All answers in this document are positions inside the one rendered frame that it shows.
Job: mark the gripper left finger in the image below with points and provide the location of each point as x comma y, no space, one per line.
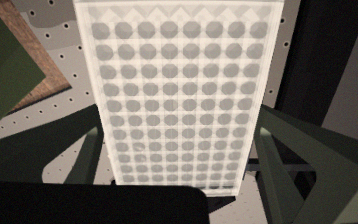
24,155

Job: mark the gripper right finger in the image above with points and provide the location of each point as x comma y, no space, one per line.
334,197

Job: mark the white multiwell plate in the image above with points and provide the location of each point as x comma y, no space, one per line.
179,86

